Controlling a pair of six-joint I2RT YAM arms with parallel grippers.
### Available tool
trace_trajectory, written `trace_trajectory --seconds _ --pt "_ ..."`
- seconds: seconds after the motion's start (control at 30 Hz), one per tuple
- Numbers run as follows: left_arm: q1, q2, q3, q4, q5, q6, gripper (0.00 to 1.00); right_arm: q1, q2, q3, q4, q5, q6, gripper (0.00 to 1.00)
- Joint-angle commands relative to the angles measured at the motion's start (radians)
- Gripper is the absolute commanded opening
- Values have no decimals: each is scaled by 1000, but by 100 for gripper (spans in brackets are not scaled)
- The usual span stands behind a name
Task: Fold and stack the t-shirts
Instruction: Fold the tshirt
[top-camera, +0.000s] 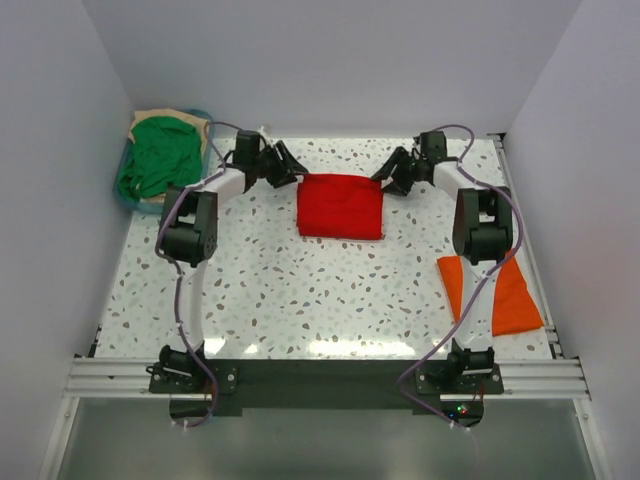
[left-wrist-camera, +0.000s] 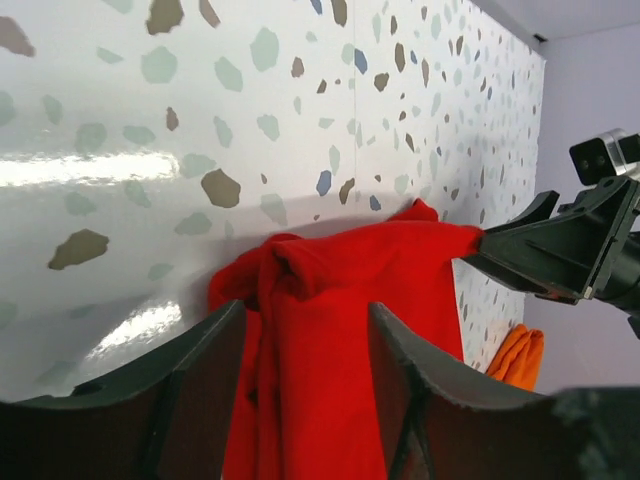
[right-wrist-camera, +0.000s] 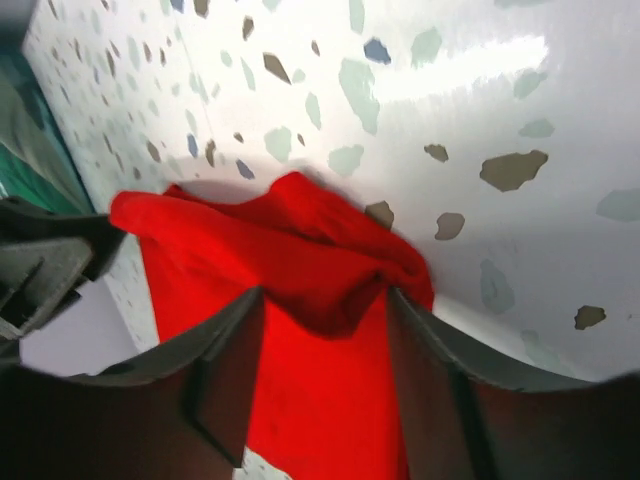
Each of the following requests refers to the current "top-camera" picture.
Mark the beige t-shirt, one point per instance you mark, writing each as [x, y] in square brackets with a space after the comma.
[197, 124]

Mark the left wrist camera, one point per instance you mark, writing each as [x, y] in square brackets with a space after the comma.
[265, 134]

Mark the green t-shirt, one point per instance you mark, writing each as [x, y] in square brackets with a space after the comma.
[165, 151]

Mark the blue plastic basket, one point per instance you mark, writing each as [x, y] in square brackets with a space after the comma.
[207, 145]

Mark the red t-shirt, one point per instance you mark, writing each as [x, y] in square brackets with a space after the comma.
[340, 206]

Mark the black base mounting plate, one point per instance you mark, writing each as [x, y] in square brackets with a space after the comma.
[244, 384]

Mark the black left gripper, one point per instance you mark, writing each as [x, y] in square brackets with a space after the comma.
[275, 165]

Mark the orange folded t-shirt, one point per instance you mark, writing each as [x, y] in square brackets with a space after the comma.
[514, 310]

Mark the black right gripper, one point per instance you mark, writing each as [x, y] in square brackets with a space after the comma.
[404, 168]

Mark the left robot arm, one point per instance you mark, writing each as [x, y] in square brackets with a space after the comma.
[188, 238]

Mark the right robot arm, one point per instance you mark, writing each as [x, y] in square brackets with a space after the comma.
[486, 234]

